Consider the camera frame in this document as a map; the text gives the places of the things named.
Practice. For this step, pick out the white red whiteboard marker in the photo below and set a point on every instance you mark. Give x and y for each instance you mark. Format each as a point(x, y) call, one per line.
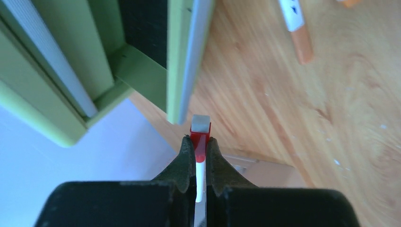
point(200, 135)

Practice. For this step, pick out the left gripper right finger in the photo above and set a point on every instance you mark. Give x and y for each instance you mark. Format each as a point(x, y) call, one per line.
point(233, 201)

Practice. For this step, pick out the small orange cap marker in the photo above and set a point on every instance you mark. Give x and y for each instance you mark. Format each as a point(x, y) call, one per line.
point(348, 3)

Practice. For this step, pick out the green metal drawer cabinet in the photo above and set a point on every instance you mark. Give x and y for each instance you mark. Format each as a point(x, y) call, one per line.
point(64, 64)

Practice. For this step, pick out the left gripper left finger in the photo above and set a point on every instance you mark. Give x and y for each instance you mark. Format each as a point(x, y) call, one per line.
point(168, 200)

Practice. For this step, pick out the beige plastic file organizer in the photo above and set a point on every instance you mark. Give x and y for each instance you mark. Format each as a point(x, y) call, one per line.
point(267, 174)

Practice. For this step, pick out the white orange marker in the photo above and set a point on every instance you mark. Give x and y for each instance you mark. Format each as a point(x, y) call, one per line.
point(295, 23)

